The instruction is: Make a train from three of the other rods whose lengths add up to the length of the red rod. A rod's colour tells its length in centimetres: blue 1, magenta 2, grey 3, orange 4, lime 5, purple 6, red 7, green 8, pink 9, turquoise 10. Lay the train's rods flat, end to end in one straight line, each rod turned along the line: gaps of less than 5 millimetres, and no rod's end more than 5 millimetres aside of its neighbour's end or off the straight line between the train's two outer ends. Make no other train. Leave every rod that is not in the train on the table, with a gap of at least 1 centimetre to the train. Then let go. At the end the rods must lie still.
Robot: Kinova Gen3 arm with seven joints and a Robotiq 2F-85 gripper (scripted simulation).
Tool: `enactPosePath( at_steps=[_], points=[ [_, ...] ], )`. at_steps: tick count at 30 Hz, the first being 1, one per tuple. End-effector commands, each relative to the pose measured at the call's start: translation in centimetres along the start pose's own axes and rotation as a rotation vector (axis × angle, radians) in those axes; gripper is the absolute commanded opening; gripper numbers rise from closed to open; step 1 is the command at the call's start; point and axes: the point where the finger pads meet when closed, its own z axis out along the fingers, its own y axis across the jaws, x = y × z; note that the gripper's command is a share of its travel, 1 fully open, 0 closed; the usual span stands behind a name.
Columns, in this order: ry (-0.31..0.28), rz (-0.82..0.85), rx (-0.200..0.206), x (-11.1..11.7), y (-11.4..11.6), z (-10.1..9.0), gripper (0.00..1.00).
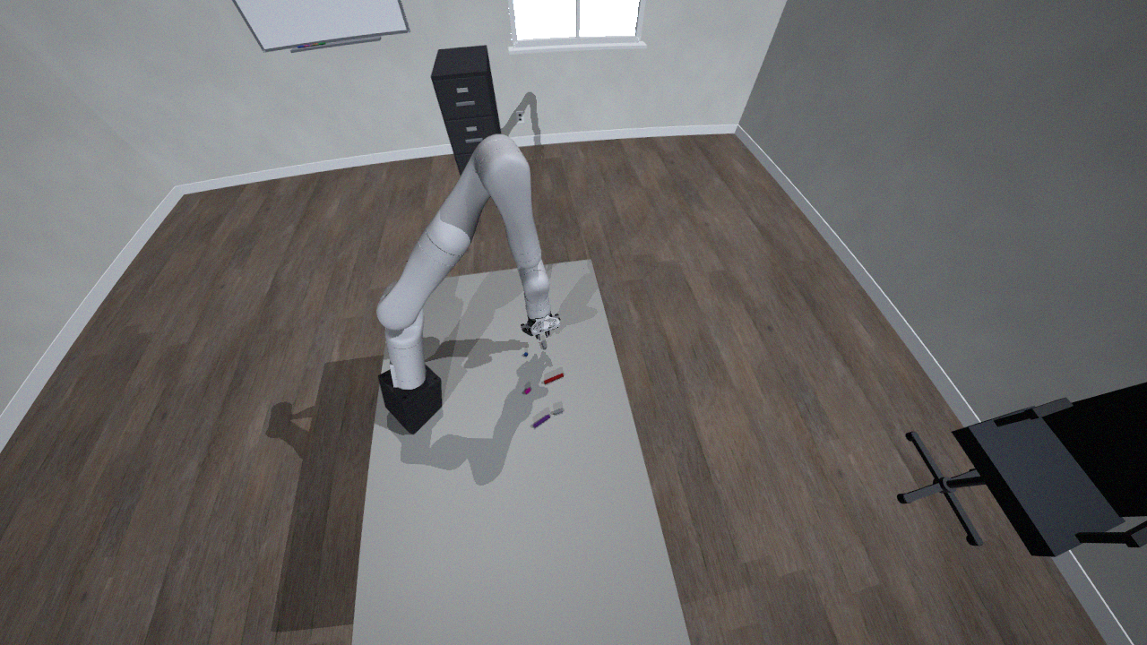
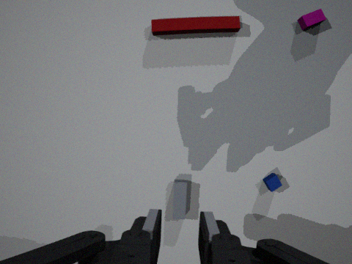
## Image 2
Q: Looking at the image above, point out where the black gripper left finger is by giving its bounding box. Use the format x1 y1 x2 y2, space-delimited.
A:
0 209 162 264

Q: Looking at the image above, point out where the magenta block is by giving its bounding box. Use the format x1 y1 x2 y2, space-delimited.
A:
297 9 326 31

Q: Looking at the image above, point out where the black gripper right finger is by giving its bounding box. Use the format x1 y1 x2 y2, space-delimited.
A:
198 211 329 264

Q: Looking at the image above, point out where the red rod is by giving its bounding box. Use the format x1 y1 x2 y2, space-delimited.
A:
151 16 241 36

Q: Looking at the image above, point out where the small blue cube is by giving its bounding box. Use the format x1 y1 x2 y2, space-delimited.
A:
263 173 282 192

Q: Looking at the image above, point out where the grey rectangular bar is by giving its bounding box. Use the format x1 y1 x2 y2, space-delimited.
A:
172 180 187 219

